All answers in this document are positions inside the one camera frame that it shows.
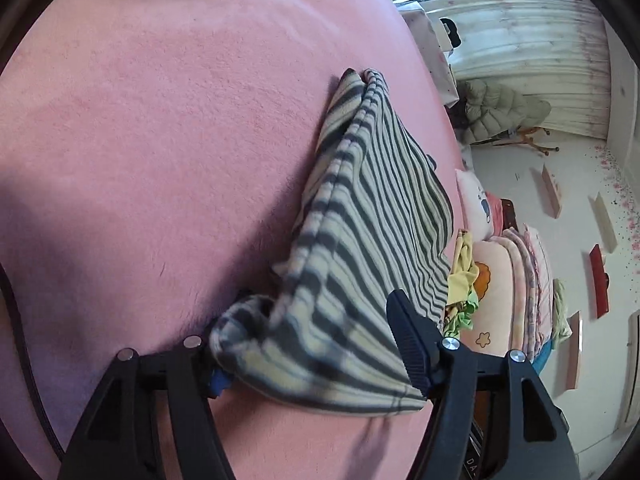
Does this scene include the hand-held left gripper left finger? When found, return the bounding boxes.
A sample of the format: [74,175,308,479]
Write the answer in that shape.
[57,335,236,480]

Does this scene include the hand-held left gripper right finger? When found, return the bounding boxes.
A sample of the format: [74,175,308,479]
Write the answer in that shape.
[386,288,581,480]

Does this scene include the grey striped small garment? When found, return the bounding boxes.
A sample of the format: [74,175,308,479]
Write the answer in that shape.
[209,66,454,416]

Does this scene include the yellow green clothes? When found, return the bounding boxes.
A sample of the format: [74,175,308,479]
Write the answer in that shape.
[442,229,484,338]

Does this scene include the pink cartoon pillow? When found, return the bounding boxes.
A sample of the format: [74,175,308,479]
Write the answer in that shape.
[457,239,517,357]

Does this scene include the stack of folded pink blankets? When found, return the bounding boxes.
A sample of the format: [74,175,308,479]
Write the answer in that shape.
[501,225,556,358]

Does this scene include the light green cloth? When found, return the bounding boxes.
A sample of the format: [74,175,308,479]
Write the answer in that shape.
[551,278,572,347]

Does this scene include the white cartoon pillow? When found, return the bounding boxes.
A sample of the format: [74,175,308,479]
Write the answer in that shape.
[455,168,504,242]

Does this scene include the white air conditioner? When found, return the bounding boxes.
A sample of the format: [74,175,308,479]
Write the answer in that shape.
[619,310,640,431]

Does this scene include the wooden chair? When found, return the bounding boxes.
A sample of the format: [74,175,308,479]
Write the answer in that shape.
[492,126,561,157]

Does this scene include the green puffy jacket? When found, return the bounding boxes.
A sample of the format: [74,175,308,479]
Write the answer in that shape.
[462,80,552,146]

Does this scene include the pink fleece blanket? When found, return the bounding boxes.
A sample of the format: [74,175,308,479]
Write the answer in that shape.
[0,0,467,480]

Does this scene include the table with floral cloth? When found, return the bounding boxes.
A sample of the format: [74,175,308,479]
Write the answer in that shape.
[401,2,459,109]

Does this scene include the floral window curtain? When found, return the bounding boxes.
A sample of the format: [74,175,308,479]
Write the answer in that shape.
[440,0,614,137]

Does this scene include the pink wall shelf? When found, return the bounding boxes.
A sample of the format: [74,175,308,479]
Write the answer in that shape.
[564,311,584,391]
[542,164,564,219]

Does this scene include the black braided cable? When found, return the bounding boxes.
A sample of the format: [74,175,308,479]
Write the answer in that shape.
[0,264,67,457]

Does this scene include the red wall shelf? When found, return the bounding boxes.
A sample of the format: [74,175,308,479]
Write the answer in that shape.
[588,243,611,319]

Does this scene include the cream wall shelf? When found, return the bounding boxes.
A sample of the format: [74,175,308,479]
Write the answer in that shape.
[588,192,619,254]

